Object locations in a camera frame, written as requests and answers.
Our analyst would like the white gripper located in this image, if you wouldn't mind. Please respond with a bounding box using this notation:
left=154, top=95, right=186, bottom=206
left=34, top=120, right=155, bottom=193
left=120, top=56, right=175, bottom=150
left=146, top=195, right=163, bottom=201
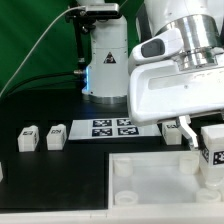
left=128, top=28, right=224, bottom=150

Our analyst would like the white square tabletop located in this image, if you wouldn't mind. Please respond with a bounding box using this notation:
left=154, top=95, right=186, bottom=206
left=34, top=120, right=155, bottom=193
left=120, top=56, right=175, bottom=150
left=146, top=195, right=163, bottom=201
left=108, top=151, right=224, bottom=212

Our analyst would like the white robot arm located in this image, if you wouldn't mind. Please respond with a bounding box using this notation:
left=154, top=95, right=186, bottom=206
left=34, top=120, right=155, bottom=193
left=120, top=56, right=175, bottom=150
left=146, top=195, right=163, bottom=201
left=78, top=0, right=224, bottom=148

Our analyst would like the black cable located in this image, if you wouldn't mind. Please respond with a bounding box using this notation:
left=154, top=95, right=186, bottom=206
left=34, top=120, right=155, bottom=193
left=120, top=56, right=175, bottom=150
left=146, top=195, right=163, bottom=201
left=0, top=71, right=84, bottom=101

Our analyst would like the white block left edge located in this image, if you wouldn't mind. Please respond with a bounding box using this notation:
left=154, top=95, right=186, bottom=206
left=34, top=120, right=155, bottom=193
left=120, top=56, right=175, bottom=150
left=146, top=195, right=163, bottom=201
left=0, top=162, right=3, bottom=183

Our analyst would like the white marker sheet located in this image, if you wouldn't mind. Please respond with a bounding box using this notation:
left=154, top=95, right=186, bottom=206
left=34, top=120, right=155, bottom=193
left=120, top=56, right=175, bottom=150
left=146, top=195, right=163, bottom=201
left=69, top=118, right=161, bottom=140

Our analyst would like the black camera on stand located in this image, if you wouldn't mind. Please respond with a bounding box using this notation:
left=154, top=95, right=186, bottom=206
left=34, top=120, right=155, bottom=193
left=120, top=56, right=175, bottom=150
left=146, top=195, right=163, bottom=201
left=65, top=3, right=121, bottom=22

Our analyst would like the white camera cable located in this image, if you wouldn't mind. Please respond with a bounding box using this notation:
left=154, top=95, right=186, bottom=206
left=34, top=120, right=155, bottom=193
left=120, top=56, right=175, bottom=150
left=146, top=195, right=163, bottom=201
left=0, top=5, right=88, bottom=98

